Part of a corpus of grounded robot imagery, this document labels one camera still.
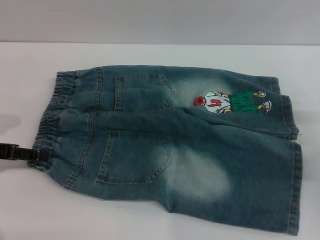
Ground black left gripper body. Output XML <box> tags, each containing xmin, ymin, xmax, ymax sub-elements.
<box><xmin>0</xmin><ymin>142</ymin><xmax>20</xmax><ymax>161</ymax></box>

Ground blue denim shorts with cartoon patch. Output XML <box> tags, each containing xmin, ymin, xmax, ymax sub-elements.
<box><xmin>26</xmin><ymin>64</ymin><xmax>305</xmax><ymax>240</ymax></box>

